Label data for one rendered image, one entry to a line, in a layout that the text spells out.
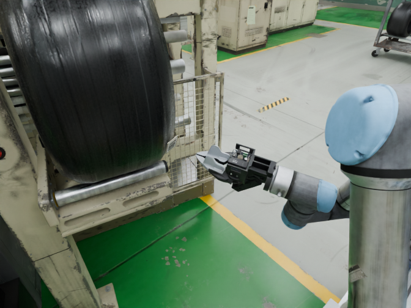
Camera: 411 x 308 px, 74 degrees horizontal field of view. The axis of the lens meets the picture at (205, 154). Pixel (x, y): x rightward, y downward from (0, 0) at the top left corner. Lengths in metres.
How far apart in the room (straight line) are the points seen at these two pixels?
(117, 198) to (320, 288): 1.26
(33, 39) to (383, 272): 0.70
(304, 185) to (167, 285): 1.16
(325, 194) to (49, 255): 0.93
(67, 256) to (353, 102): 1.04
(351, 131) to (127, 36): 0.44
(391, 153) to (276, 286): 1.35
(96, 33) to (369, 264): 0.62
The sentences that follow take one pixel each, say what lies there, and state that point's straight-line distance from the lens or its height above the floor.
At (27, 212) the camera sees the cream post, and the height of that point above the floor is 0.84.
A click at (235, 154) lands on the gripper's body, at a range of 0.69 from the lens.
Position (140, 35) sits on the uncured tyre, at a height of 1.34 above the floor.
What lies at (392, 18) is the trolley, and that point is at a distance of 5.94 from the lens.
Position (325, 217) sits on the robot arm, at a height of 0.90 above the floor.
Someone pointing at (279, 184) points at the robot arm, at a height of 1.02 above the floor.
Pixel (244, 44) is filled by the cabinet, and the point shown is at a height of 0.17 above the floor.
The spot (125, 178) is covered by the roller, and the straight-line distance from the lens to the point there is 0.88.
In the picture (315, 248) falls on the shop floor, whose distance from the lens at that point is 1.92.
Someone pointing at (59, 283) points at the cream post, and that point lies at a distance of 1.29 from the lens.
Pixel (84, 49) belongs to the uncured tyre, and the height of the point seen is 1.33.
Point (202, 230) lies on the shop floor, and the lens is 1.88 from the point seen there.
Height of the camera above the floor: 1.47
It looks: 36 degrees down
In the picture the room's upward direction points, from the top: straight up
